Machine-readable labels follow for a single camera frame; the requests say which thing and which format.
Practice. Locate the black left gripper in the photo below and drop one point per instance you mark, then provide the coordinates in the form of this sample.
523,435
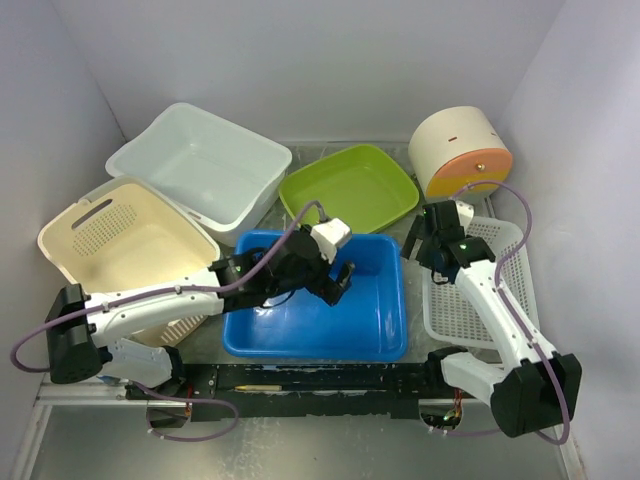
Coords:
326,285

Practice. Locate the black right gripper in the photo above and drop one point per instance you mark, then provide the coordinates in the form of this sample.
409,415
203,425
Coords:
418,232

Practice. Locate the white perforated plastic basket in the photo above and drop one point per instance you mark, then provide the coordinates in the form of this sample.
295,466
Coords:
448,317

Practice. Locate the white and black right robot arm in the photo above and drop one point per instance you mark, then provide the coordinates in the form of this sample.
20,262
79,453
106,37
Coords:
534,387

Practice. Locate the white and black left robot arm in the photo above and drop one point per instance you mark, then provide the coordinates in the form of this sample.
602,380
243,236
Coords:
90,334

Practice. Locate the green plastic tray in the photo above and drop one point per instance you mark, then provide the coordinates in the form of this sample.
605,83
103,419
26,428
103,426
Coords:
362,185

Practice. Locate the cream cylinder with orange lid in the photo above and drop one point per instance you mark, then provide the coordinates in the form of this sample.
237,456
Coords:
454,147

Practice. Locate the yellow pencil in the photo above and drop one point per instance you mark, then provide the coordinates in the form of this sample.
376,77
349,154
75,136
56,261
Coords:
258,388

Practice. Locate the large white plastic tub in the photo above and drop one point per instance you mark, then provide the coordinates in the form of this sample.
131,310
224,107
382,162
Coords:
223,175

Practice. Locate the cream perforated laundry basket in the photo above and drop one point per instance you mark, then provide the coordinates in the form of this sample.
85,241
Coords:
125,235

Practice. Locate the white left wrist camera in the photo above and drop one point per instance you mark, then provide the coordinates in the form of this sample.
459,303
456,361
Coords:
330,237

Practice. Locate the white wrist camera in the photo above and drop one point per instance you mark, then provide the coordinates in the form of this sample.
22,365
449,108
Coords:
330,237
465,213

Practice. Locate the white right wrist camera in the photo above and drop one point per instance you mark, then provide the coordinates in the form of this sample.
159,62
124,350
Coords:
465,213

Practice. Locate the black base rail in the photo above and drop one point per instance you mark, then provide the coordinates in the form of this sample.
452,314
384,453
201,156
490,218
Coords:
396,390

